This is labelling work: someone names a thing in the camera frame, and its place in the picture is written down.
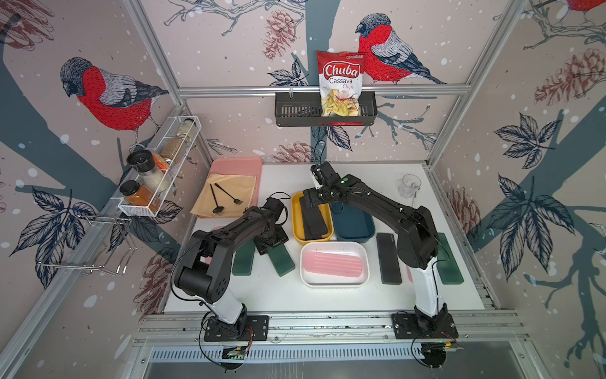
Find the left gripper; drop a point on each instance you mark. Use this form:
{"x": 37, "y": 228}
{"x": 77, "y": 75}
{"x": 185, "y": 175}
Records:
{"x": 282, "y": 237}

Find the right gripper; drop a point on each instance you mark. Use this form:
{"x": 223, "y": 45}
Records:
{"x": 308, "y": 193}

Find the black pencil case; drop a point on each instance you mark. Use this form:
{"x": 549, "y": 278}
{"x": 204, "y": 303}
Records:
{"x": 388, "y": 259}
{"x": 315, "y": 219}
{"x": 307, "y": 231}

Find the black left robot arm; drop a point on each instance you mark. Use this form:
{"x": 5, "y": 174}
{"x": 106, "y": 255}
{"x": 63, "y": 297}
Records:
{"x": 204, "y": 269}

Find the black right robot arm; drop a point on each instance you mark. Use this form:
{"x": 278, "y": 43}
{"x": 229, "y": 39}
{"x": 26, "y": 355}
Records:
{"x": 417, "y": 237}

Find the yellow storage box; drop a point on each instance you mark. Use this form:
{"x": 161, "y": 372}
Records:
{"x": 297, "y": 221}

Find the dark teal storage box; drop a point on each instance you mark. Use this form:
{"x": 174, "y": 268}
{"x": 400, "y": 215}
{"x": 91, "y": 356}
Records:
{"x": 352, "y": 224}

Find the white storage box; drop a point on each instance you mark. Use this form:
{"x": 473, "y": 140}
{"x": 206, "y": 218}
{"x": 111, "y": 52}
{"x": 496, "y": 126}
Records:
{"x": 344, "y": 248}

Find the black spoon right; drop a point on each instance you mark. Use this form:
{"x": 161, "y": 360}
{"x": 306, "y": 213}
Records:
{"x": 235, "y": 200}

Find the black spoon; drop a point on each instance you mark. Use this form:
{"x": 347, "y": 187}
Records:
{"x": 235, "y": 200}
{"x": 218, "y": 208}

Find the black spoon left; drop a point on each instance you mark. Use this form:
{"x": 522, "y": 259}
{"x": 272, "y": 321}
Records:
{"x": 218, "y": 208}

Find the tan cloth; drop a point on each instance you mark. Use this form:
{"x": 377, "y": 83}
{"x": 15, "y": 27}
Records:
{"x": 240, "y": 186}

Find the pink tray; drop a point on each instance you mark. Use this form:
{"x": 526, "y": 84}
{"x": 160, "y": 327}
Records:
{"x": 239, "y": 166}

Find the clear measuring cup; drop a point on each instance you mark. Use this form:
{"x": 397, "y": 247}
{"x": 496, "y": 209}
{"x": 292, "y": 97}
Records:
{"x": 408, "y": 188}

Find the Chuba cassava chips bag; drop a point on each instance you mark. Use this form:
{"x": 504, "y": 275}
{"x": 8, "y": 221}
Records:
{"x": 340, "y": 82}

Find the tan spice jar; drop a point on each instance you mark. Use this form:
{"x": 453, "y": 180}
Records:
{"x": 184, "y": 135}

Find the orange spice jar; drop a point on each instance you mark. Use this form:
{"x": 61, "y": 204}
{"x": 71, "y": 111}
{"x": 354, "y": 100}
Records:
{"x": 139, "y": 195}

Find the black lid spice grinder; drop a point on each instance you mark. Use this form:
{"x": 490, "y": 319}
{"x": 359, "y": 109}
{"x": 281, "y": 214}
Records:
{"x": 152, "y": 176}

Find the black wire basket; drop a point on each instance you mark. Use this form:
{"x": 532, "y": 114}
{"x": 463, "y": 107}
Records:
{"x": 304, "y": 109}

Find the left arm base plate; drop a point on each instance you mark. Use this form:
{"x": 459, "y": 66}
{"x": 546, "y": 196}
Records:
{"x": 254, "y": 328}

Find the white wire spice rack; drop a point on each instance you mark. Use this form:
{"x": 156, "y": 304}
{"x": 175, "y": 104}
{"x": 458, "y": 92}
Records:
{"x": 171, "y": 171}

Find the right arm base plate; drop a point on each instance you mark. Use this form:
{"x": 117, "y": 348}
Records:
{"x": 410, "y": 326}

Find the metal wire hook rack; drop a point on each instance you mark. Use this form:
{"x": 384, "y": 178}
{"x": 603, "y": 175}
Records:
{"x": 107, "y": 248}

